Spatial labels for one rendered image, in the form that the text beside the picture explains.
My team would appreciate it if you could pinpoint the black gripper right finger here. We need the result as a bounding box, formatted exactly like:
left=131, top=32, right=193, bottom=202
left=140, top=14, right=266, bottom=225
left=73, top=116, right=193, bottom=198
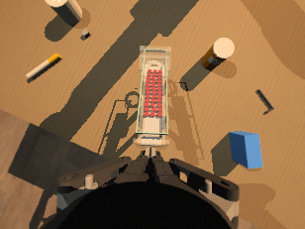
left=150, top=148, right=240, bottom=228

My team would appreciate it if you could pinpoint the blue block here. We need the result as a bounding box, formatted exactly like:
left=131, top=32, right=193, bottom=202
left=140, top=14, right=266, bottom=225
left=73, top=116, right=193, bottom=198
left=229, top=131, right=262, bottom=169

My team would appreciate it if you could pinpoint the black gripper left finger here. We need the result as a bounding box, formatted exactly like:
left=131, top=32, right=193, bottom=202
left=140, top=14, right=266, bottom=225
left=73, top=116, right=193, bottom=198
left=56, top=148, right=151, bottom=215

